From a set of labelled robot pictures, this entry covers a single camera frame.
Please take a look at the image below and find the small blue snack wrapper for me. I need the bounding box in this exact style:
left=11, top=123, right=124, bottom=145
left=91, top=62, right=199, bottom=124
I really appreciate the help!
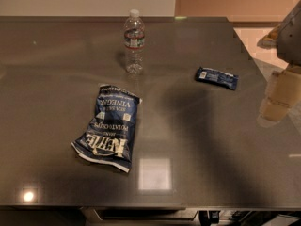
left=196, top=67, right=239, bottom=90

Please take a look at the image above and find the blue kettle chip bag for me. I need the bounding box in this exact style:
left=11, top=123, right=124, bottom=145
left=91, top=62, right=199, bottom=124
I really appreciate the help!
left=71, top=85, right=142, bottom=173

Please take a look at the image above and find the clear plastic water bottle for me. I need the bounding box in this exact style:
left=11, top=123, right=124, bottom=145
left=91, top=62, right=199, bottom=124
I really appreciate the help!
left=124, top=9, right=145, bottom=74

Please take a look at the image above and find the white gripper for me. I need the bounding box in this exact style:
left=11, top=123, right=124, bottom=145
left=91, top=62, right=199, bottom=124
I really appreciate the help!
left=257, top=0, right=301, bottom=128

